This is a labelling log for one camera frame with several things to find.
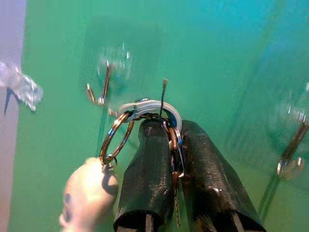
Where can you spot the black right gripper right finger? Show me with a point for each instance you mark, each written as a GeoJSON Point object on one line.
{"type": "Point", "coordinates": [212, 188]}

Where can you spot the crumpled clear wall tape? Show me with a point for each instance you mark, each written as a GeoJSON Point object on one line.
{"type": "Point", "coordinates": [24, 84]}

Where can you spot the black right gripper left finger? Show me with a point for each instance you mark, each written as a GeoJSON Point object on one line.
{"type": "Point", "coordinates": [147, 181]}

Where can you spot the green wall board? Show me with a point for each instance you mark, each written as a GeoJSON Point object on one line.
{"type": "Point", "coordinates": [205, 60]}

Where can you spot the clear adhesive metal hook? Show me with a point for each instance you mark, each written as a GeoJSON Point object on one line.
{"type": "Point", "coordinates": [106, 82]}
{"type": "Point", "coordinates": [292, 145]}

